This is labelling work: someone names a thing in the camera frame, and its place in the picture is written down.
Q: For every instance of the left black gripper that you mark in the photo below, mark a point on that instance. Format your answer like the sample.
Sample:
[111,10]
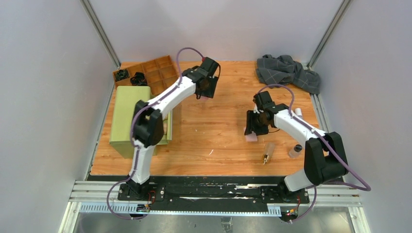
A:
[210,92]

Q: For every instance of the white tube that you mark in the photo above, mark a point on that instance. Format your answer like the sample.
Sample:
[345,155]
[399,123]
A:
[298,112]

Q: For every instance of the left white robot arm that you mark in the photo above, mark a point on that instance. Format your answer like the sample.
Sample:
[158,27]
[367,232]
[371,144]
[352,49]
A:
[147,127]

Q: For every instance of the pink square pad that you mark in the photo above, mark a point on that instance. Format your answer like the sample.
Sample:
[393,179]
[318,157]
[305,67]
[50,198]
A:
[251,138]

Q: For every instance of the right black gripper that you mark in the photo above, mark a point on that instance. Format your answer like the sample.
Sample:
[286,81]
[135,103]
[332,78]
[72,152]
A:
[251,126]

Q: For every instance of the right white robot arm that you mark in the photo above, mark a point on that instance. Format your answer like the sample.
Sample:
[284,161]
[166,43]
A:
[324,160]

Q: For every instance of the brown compartment tray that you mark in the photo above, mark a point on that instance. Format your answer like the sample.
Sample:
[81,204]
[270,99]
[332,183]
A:
[158,74]

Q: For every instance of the grey checked cloth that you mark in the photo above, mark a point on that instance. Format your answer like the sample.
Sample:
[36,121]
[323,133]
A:
[284,70]

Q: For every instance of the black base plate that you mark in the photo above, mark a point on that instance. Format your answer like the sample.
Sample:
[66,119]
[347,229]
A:
[204,194]

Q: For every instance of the small black-cap bottle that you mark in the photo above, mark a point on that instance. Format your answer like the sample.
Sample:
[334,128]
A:
[295,151]

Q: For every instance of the clear gold-cap bottle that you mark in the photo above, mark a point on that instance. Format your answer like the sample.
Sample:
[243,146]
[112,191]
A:
[268,152]

